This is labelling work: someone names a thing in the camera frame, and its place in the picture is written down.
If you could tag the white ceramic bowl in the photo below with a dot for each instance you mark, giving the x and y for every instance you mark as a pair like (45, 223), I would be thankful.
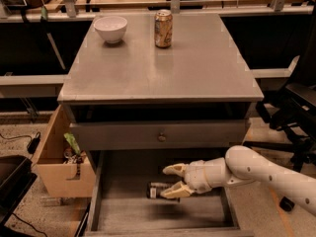
(111, 29)

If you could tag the grey upper drawer with knob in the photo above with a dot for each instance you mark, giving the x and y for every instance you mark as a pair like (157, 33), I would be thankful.
(158, 134)

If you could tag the metal frame workbench behind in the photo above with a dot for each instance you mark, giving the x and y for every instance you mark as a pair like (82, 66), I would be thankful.
(32, 63)

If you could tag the green item in box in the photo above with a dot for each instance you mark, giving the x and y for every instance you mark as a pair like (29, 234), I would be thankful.
(71, 140)

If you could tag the gold soda can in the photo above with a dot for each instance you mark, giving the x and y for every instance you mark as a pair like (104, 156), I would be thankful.
(163, 28)

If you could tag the light wooden box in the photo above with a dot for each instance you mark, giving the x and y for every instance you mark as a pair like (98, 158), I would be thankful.
(62, 179)

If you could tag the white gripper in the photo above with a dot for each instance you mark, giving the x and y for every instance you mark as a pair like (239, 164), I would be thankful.
(197, 177)

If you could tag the grey open middle drawer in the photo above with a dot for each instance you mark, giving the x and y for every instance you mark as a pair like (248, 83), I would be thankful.
(120, 206)

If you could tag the black power adapter with cable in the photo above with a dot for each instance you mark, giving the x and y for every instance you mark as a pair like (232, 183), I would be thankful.
(33, 143)

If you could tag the black office chair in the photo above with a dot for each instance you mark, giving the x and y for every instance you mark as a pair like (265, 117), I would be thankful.
(292, 110)

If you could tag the grey wooden drawer cabinet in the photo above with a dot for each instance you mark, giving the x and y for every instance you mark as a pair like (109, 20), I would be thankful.
(201, 76)

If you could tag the black bin at left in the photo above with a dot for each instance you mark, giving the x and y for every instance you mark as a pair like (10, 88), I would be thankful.
(16, 178)

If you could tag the black rxbar chocolate bar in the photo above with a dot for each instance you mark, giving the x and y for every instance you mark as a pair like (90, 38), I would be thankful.
(154, 189)

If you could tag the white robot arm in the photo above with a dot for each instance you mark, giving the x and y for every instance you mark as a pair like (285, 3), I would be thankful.
(241, 165)

